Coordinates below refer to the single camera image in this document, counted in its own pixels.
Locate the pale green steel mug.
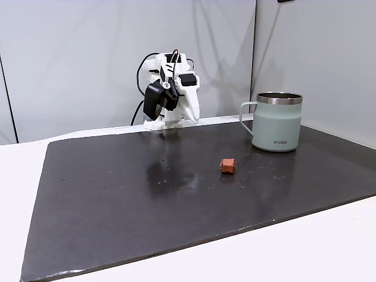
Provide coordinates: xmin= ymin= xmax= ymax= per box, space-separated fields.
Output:
xmin=240 ymin=92 xmax=304 ymax=153

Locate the thin black camera cable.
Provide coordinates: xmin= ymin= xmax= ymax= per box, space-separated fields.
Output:
xmin=130 ymin=52 xmax=161 ymax=126

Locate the red white black servo wire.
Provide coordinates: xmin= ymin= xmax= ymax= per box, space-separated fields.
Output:
xmin=168 ymin=49 xmax=181 ymax=80

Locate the small red-brown cube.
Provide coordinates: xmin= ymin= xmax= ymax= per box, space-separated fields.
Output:
xmin=220 ymin=158 xmax=237 ymax=175

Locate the black table mat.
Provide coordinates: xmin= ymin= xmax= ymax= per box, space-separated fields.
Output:
xmin=19 ymin=119 xmax=376 ymax=282

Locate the black oval camera box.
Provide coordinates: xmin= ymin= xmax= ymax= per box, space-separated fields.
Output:
xmin=143 ymin=81 xmax=179 ymax=120

